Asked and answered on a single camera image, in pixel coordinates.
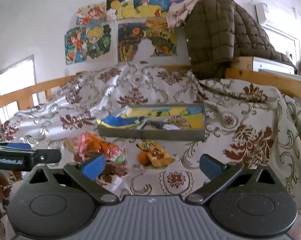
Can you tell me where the dark jerky clear packet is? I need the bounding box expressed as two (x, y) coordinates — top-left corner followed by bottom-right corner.
(102, 161), (128, 177)

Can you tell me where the orange snack clear bag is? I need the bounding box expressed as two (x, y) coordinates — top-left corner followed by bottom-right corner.
(75, 132), (126, 164)

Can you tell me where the small orange fruit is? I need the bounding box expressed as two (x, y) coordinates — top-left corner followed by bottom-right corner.
(138, 151), (151, 166)

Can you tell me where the gold brown candy wrapper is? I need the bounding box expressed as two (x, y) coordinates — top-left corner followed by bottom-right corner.
(137, 140), (175, 168)

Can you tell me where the nut bar clear packet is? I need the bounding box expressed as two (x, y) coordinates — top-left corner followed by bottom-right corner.
(169, 115), (191, 131)

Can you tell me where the dark blue stick packet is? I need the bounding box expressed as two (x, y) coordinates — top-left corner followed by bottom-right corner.
(144, 121), (180, 131)

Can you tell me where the rice cracker square packet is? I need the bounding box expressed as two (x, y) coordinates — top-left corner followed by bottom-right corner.
(64, 134), (86, 154)

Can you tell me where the grey tray with painted liner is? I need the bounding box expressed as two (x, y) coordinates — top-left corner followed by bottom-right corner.
(97, 103), (205, 141)

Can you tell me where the anime girl poster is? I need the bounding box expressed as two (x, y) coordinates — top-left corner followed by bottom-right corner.
(64, 26), (87, 65)

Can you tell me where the blond boy poster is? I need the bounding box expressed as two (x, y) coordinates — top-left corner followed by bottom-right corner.
(86, 24), (114, 62)

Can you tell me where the olive quilted down jacket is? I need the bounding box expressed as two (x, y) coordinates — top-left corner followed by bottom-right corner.
(183, 0), (292, 80)

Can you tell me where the orange haired chibi poster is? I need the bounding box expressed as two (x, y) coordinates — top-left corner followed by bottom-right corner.
(76, 2), (107, 26)

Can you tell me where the white air conditioner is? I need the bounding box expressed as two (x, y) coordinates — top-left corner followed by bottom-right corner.
(255, 2), (296, 32)

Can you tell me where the pink floral cloth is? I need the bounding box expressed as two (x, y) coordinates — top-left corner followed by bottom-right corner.
(166, 0), (200, 30)

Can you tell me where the yellow moon cartoon poster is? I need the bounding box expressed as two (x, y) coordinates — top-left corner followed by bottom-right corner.
(106, 0), (134, 21)

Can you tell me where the wooden bed frame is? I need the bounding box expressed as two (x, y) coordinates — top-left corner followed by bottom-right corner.
(0, 57), (301, 125)

